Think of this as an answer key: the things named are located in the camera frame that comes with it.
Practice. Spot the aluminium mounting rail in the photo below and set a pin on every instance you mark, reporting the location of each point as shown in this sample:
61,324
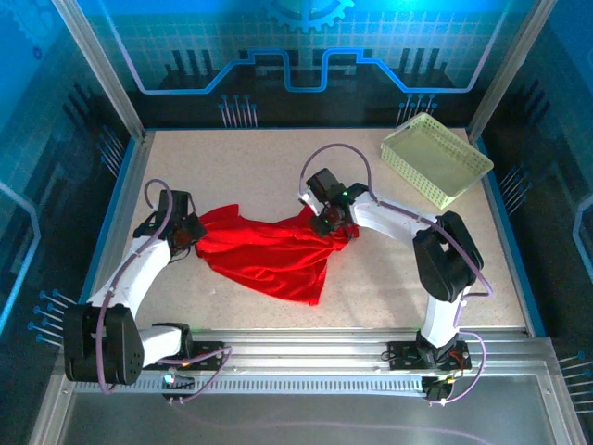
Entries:
301,345

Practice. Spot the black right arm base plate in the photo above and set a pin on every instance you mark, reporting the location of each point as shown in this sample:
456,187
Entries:
400,354

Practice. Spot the aluminium table side rail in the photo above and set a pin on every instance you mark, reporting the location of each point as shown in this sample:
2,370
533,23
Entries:
132,167

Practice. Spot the aluminium frame post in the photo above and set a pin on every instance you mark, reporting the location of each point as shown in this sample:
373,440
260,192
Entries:
102,74
509,69

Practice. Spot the pale green perforated basket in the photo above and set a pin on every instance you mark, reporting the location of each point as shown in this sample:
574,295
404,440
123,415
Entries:
435,157

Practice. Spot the red t-shirt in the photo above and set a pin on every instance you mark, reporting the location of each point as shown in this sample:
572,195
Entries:
268,259

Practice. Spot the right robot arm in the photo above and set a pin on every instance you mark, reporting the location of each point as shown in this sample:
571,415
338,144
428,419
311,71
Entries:
389,218

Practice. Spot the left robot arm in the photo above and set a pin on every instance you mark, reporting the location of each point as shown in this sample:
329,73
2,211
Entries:
143,269

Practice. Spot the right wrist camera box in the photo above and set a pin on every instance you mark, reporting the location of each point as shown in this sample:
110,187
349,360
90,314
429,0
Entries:
324,183

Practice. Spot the small black controller box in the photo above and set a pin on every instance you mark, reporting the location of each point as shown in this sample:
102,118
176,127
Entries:
178,382
437,391

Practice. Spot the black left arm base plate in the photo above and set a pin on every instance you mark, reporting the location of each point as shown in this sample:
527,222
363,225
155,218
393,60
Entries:
210,354

